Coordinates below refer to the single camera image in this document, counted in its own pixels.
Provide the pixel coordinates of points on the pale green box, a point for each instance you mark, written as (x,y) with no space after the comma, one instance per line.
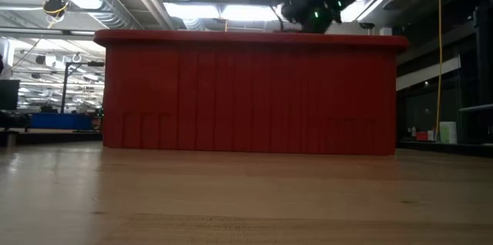
(448,133)

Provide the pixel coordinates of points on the black ceiling camera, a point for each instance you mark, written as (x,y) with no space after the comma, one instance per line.
(366,25)

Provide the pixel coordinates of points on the black metal stand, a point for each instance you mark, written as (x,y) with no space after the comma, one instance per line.
(64,87)

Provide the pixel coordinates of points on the small red box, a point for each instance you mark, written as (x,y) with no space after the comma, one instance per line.
(421,136)

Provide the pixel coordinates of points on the blue storage bin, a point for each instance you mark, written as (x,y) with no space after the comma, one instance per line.
(61,121)

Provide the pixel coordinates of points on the red plastic bin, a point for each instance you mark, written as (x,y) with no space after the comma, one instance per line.
(250,94)

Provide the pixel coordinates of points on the black background monitor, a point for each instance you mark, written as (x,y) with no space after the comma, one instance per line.
(9,94)

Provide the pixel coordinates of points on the grey shelf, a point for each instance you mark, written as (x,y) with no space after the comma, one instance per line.
(477,108)

